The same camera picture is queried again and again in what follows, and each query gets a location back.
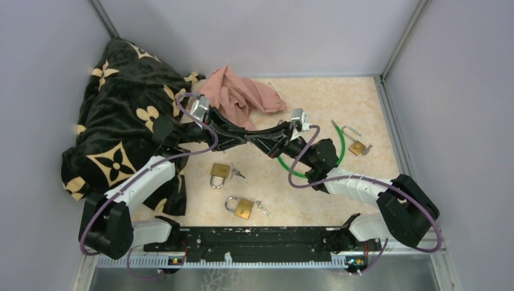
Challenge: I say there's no black floral blanket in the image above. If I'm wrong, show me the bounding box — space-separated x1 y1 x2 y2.
61 38 204 200

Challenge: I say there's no black padlock with keys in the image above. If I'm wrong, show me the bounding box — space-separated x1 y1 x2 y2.
245 135 259 144

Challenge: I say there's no aluminium frame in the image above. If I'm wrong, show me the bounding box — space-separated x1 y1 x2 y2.
73 1 459 290

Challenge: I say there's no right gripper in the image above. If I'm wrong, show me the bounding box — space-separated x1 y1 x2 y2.
244 123 314 169

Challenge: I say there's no pink cloth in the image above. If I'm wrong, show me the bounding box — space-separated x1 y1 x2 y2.
198 65 287 130

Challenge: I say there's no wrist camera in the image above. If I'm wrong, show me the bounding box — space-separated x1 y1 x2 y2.
190 95 210 122
290 108 310 141

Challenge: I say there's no brass padlock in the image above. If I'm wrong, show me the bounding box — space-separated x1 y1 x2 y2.
209 163 246 189
341 125 373 156
224 196 270 220

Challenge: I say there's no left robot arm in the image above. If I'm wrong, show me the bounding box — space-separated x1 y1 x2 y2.
79 107 252 259

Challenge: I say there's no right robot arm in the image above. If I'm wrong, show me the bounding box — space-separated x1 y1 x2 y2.
245 122 442 253

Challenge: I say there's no green cable lock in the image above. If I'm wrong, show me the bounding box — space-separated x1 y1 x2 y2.
277 119 347 179

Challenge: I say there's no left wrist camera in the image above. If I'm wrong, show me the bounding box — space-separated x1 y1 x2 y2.
190 95 210 122

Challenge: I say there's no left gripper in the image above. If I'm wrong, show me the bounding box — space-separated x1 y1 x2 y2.
179 108 250 153

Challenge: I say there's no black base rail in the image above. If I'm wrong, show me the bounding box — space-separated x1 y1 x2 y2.
144 226 362 264

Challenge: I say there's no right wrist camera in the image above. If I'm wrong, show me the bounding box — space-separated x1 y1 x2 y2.
290 108 310 141

